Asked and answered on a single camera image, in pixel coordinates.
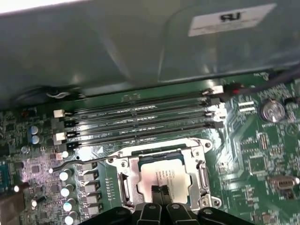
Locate dark wire with black connector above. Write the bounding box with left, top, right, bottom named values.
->
left=222, top=70, right=300, bottom=99

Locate blue serial port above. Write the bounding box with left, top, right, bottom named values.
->
left=0, top=163, right=11, bottom=185

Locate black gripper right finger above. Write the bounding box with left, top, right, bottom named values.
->
left=161, top=185, right=238, bottom=225

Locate silver internal USB port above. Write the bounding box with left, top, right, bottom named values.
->
left=267, top=175, right=294, bottom=191

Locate silver green CPU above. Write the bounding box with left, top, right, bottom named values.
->
left=137, top=154, right=195, bottom=202

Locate white UL label sticker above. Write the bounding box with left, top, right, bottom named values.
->
left=188, top=2, right=277, bottom=38

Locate blue capacitor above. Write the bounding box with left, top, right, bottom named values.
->
left=30, top=135, right=44, bottom=145
left=30, top=125, right=43, bottom=136

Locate green motherboard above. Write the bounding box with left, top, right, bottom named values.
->
left=0, top=77, right=300, bottom=225

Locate thin white wire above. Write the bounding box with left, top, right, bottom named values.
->
left=46, top=91, right=68, bottom=99

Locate metal socket cover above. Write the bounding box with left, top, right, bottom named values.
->
left=118, top=150, right=210, bottom=209

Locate silver coin cell battery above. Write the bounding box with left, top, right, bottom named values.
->
left=260, top=98, right=286, bottom=122

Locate CPU socket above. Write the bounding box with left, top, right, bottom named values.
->
left=105, top=137, right=222, bottom=213

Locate metal rear port housing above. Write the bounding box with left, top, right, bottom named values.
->
left=0, top=182, right=30, bottom=225

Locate grey VRM choke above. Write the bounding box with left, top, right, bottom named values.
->
left=81, top=195, right=101, bottom=205
left=83, top=206, right=103, bottom=216
left=79, top=184, right=99, bottom=194
left=78, top=173, right=98, bottom=182

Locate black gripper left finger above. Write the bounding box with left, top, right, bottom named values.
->
left=85, top=185, right=165, bottom=225

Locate dark grey PC case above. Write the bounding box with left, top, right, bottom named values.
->
left=0, top=0, right=300, bottom=111

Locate metal locking lever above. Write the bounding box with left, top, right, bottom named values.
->
left=50, top=152, right=124, bottom=173

